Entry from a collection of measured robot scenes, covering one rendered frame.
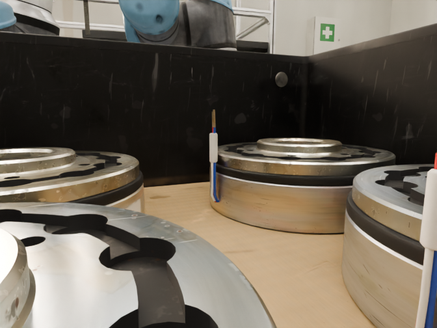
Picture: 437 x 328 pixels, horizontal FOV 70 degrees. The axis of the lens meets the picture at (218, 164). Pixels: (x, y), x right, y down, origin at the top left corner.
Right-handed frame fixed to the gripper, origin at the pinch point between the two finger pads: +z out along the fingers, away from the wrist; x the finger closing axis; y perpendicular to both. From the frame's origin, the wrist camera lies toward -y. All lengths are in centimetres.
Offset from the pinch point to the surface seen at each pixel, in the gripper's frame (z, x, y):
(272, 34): -53, 81, -140
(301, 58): -17.9, -2.7, 36.3
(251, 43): -49, 66, -142
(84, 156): -14, -20, 44
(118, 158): -13.3, -18.0, 44.7
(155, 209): -10.0, -16.6, 43.5
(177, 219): -9.9, -15.7, 45.6
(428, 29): -17.7, -0.9, 46.5
